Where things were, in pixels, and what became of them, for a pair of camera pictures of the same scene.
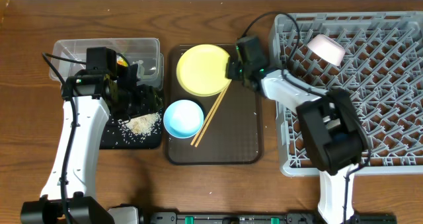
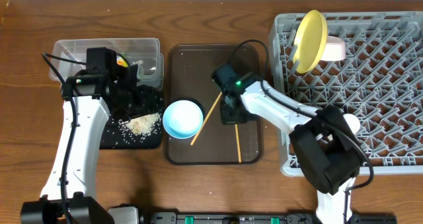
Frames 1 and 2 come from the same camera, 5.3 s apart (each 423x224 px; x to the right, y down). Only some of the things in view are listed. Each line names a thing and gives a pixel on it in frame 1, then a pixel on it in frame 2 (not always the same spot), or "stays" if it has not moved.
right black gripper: (236, 71) -> (232, 110)
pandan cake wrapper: (120, 61) stays
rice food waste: (141, 126) stays
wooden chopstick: (205, 121) stays
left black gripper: (146, 95) stays
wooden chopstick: (212, 115) -> (238, 143)
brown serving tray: (232, 136) stays
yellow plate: (201, 70) -> (310, 41)
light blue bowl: (183, 119) stays
